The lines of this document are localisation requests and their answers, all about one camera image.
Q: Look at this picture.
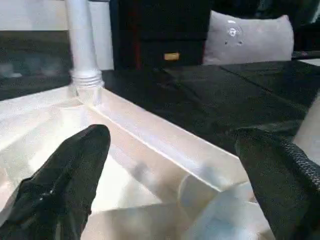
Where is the white glass-door cabinet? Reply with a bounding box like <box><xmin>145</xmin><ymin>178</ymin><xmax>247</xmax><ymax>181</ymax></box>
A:
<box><xmin>0</xmin><ymin>0</ymin><xmax>116</xmax><ymax>81</ymax></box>

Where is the black cabinet with yellow label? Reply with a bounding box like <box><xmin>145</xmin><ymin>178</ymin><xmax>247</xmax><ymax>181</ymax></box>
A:
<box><xmin>109</xmin><ymin>0</ymin><xmax>320</xmax><ymax>71</ymax></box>

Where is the grey white pillow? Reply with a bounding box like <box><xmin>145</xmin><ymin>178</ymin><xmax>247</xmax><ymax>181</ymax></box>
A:
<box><xmin>201</xmin><ymin>9</ymin><xmax>296</xmax><ymax>67</ymax></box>

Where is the white plastic table top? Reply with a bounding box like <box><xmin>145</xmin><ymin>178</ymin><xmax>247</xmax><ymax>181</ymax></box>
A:
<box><xmin>0</xmin><ymin>84</ymin><xmax>277</xmax><ymax>240</ymax></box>

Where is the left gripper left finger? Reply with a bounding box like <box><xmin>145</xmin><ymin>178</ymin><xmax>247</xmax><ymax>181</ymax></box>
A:
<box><xmin>0</xmin><ymin>124</ymin><xmax>112</xmax><ymax>240</ymax></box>

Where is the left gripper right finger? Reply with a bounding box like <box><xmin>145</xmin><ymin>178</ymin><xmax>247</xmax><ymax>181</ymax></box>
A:
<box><xmin>234</xmin><ymin>127</ymin><xmax>320</xmax><ymax>240</ymax></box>

